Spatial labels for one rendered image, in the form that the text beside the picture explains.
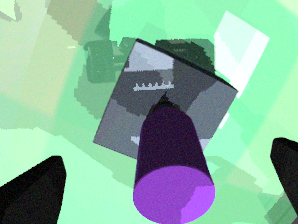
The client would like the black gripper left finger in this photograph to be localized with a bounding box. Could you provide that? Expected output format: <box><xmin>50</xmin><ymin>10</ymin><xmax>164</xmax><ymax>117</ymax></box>
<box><xmin>0</xmin><ymin>155</ymin><xmax>67</xmax><ymax>224</ymax></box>

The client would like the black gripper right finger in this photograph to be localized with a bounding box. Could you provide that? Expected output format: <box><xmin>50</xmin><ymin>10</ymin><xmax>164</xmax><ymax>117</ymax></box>
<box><xmin>270</xmin><ymin>137</ymin><xmax>298</xmax><ymax>214</ymax></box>

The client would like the purple marker cap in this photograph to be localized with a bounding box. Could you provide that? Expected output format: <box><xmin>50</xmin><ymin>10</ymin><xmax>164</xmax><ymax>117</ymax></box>
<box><xmin>132</xmin><ymin>108</ymin><xmax>216</xmax><ymax>224</ymax></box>

